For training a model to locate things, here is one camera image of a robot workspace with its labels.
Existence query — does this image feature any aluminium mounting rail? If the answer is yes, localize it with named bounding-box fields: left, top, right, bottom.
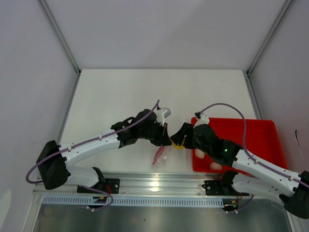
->
left=32, top=172, right=268, bottom=195

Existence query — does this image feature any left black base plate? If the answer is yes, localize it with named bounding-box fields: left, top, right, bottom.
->
left=77, top=178, right=120, bottom=194

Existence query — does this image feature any purple cable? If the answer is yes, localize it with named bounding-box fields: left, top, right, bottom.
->
left=26, top=99, right=160, bottom=212
left=195, top=103, right=309, bottom=191

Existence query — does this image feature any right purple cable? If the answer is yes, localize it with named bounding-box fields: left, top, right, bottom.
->
left=195, top=103, right=309, bottom=191

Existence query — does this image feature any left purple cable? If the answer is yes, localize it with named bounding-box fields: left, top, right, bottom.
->
left=26, top=99, right=160, bottom=212

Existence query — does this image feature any clear zip top bag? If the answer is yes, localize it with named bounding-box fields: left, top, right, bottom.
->
left=152, top=146, right=172, bottom=166

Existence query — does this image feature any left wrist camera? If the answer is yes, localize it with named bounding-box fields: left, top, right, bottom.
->
left=155, top=107, right=171, bottom=127

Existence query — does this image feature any right white egg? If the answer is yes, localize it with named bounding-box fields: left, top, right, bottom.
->
left=210, top=162, right=222, bottom=171

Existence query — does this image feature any white egg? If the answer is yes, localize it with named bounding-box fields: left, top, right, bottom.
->
left=195, top=149, right=205, bottom=159
left=210, top=162, right=222, bottom=171

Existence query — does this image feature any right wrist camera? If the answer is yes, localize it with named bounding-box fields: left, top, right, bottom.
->
left=194, top=112, right=210, bottom=128

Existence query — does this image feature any white slotted cable duct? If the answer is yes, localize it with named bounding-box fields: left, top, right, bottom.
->
left=42, top=195, right=224, bottom=208

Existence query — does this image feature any red plastic tray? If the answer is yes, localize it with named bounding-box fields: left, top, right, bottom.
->
left=192, top=117, right=288, bottom=174

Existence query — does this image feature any left white egg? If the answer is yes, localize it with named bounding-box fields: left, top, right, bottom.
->
left=195, top=149, right=205, bottom=159

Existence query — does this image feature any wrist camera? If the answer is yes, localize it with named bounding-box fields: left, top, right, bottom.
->
left=155, top=107, right=171, bottom=127
left=194, top=112, right=210, bottom=128

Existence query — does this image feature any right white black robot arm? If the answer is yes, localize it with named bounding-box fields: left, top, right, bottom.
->
left=171, top=123, right=309, bottom=219

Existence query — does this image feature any yellow toy pepper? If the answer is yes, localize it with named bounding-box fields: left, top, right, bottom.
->
left=172, top=143, right=184, bottom=150

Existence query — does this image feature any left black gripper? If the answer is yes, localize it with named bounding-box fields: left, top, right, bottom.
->
left=138, top=120, right=171, bottom=146

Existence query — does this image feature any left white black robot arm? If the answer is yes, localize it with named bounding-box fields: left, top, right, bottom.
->
left=36, top=108, right=171, bottom=193

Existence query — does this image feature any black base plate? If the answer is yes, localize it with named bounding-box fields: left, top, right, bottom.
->
left=201, top=180, right=235, bottom=196
left=77, top=178, right=120, bottom=194

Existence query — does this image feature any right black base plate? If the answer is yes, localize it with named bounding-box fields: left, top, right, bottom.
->
left=201, top=180, right=235, bottom=196

